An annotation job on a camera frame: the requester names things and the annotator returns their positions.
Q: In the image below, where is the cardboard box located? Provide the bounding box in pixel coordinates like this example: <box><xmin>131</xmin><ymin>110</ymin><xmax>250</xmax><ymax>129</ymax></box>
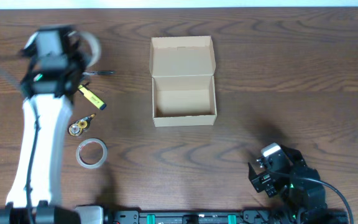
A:
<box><xmin>149</xmin><ymin>36</ymin><xmax>218</xmax><ymax>127</ymax></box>

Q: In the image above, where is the left black cable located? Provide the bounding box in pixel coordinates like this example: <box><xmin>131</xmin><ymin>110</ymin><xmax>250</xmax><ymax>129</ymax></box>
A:
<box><xmin>25</xmin><ymin>99</ymin><xmax>42</xmax><ymax>224</ymax></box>

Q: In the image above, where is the yellow correction tape dispenser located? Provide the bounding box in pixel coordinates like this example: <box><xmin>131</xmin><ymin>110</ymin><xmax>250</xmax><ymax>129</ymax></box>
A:
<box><xmin>67</xmin><ymin>113</ymin><xmax>96</xmax><ymax>137</ymax></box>

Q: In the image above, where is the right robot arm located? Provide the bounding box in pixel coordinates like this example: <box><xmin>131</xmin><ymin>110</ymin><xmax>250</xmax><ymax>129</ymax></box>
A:
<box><xmin>249</xmin><ymin>143</ymin><xmax>327</xmax><ymax>223</ymax></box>

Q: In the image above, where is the white-core clear tape roll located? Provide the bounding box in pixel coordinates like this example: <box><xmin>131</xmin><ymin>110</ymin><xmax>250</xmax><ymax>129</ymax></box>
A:
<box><xmin>79</xmin><ymin>31</ymin><xmax>101</xmax><ymax>68</ymax></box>

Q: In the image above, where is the black cable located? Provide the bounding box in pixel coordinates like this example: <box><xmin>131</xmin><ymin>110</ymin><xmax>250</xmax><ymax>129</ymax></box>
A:
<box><xmin>25</xmin><ymin>99</ymin><xmax>42</xmax><ymax>224</ymax></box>
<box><xmin>265</xmin><ymin>169</ymin><xmax>354</xmax><ymax>224</ymax></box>

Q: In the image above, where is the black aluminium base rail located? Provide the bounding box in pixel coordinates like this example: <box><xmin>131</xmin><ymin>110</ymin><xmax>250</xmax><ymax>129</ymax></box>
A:
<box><xmin>102</xmin><ymin>210</ymin><xmax>349</xmax><ymax>224</ymax></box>

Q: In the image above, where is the right black cable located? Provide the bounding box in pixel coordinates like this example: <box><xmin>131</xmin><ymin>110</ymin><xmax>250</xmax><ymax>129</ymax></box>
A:
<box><xmin>265</xmin><ymin>169</ymin><xmax>354</xmax><ymax>224</ymax></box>

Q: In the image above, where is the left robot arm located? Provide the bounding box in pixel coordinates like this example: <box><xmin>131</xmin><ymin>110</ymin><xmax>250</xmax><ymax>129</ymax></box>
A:
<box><xmin>0</xmin><ymin>24</ymin><xmax>101</xmax><ymax>223</ymax></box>

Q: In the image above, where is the clear tape roll red-print core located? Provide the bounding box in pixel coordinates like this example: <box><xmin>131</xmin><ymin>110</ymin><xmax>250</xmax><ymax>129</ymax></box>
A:
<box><xmin>76</xmin><ymin>138</ymin><xmax>108</xmax><ymax>169</ymax></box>

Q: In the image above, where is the yellow highlighter marker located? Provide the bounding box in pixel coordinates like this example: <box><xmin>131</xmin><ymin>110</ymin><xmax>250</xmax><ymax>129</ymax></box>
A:
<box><xmin>78</xmin><ymin>85</ymin><xmax>107</xmax><ymax>110</ymax></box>

